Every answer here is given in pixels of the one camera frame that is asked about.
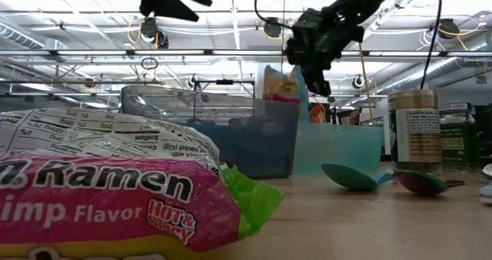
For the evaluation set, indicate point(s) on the long ceiling light strip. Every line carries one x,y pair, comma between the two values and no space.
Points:
192,53

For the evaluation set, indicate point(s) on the grey translucent plastic bin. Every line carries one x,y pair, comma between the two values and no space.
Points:
246,152

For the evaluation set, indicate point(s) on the gold-lid spice jar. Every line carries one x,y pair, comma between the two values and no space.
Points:
415,137

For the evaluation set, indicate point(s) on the pink and green ramen packet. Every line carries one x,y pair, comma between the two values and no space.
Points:
115,198

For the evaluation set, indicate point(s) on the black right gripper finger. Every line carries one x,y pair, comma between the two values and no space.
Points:
321,81

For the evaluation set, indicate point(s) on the green-label glass jar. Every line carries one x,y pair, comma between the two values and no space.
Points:
457,144

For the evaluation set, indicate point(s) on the teal translucent plastic bin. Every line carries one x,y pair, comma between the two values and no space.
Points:
338,148

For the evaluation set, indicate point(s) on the blue less-sodium ramen packet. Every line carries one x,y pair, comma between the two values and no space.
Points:
280,83

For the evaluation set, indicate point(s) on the orange ramen packet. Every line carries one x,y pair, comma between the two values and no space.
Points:
317,114

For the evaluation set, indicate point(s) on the teal plastic spoon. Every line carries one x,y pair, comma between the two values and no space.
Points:
346,177

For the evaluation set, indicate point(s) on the white building column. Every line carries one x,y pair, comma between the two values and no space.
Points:
259,79

